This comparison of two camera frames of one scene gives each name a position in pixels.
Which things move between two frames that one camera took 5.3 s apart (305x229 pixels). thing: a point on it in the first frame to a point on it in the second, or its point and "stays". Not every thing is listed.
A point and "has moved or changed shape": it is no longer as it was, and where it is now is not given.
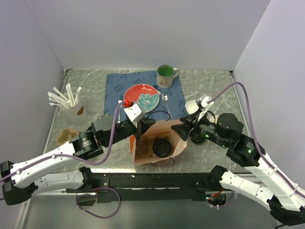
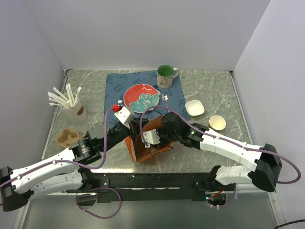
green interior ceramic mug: [165, 74] stays
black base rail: [113, 188] stays
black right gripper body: [204, 127] to [166, 137]
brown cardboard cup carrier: [66, 135] stays
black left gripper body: [125, 130] stays
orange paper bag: [158, 140] has moved or changed shape
